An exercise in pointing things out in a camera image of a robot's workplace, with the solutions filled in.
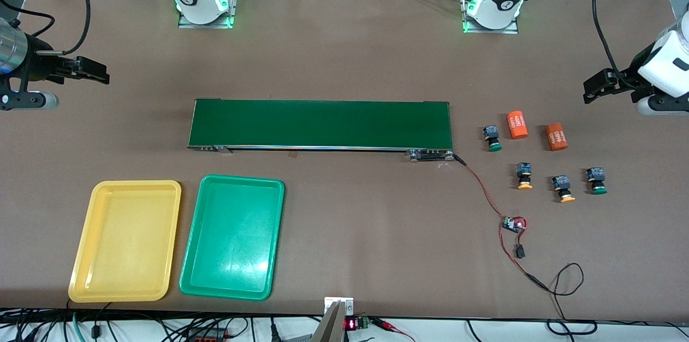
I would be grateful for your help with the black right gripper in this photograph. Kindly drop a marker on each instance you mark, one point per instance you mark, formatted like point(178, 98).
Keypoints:
point(36, 65)

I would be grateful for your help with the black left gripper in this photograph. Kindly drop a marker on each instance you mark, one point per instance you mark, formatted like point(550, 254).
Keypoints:
point(627, 79)

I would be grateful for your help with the orange cylindrical battery cell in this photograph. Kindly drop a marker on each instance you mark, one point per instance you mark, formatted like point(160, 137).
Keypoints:
point(517, 124)
point(556, 137)

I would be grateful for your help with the green push button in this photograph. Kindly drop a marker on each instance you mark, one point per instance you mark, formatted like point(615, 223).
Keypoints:
point(491, 134)
point(595, 175)

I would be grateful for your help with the yellow push button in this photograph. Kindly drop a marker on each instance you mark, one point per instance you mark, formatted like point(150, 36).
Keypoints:
point(561, 183)
point(524, 170)

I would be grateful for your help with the small conveyor controller board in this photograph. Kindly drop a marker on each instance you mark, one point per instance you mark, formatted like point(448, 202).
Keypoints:
point(511, 224)

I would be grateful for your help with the small black connector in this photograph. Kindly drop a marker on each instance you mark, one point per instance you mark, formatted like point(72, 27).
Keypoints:
point(520, 251)

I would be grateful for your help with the green conveyor belt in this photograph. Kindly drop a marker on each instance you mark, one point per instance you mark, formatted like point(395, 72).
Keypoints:
point(269, 136)

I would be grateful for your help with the yellow plastic tray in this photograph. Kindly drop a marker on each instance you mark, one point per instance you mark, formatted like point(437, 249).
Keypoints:
point(129, 266)

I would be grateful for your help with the green plastic tray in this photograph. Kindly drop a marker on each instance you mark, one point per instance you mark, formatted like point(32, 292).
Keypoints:
point(231, 245)

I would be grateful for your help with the black and red power strip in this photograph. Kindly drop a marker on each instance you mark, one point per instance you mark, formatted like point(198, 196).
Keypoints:
point(207, 336)

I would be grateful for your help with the red alligator clip lead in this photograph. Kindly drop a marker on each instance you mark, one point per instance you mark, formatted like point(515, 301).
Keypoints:
point(393, 327)

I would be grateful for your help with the red digit display module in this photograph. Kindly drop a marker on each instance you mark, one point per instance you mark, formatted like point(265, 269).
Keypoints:
point(351, 324)

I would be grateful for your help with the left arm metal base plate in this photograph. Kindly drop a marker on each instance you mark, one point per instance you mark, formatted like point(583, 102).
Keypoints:
point(492, 31)

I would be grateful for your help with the grey metal post bracket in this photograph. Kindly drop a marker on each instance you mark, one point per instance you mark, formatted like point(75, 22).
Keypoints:
point(334, 326)

